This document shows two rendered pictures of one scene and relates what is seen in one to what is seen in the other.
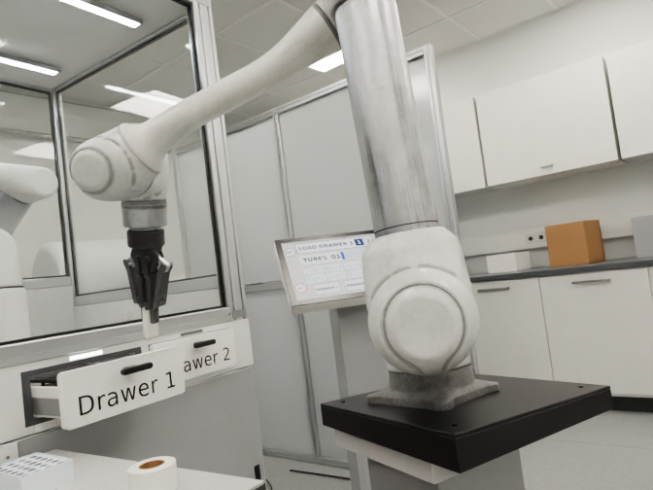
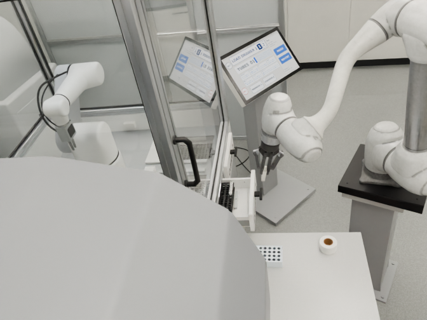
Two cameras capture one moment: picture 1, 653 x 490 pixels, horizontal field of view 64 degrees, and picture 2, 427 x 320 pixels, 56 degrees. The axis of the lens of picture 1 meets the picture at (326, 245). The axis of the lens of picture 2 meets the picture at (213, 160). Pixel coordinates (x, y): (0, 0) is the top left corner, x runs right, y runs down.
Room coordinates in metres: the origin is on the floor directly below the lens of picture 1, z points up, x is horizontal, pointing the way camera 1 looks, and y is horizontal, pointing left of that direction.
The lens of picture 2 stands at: (-0.02, 1.04, 2.15)
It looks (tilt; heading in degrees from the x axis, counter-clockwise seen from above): 38 degrees down; 340
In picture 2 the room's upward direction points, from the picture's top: 11 degrees counter-clockwise
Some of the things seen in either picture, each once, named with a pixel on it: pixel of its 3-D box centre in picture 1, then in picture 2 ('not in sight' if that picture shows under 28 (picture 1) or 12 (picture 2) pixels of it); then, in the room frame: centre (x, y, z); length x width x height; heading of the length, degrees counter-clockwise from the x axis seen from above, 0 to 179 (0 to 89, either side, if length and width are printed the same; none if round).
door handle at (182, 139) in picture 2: not in sight; (188, 162); (0.84, 0.80, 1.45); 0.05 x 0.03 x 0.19; 56
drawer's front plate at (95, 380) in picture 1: (127, 383); (253, 199); (1.14, 0.46, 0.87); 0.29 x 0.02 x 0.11; 146
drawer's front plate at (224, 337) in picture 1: (196, 355); (229, 157); (1.47, 0.40, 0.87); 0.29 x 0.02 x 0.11; 146
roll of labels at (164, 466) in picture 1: (153, 477); (328, 244); (0.81, 0.30, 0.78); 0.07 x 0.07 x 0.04
